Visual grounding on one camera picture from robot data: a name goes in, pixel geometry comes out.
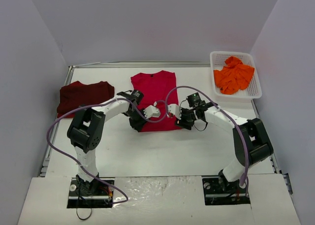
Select bright red t shirt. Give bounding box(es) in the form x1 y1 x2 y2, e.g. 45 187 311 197
130 70 180 132

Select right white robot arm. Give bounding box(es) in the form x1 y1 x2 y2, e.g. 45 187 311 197
168 93 274 192

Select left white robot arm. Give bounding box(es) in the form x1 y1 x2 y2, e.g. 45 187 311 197
67 90 147 194

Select dark red folded t shirt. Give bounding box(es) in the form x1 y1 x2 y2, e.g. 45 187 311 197
57 81 115 117

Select orange t shirt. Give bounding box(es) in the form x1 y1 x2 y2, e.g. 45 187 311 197
214 56 255 95

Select white plastic basket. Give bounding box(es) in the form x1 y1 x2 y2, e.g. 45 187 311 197
210 51 262 100

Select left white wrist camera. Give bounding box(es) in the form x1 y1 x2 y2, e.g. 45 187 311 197
144 105 160 119

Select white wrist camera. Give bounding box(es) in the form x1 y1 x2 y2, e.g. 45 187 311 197
144 105 160 119
167 104 181 119

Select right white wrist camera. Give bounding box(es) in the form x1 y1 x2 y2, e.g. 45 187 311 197
167 104 181 119

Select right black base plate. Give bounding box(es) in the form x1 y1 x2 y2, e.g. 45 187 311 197
202 176 251 206

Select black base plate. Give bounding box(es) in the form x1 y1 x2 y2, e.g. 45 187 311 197
67 178 113 209
202 176 251 206

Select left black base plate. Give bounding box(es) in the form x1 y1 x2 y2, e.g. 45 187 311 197
67 178 113 209

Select black loop cable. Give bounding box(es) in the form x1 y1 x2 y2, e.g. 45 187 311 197
75 206 92 221

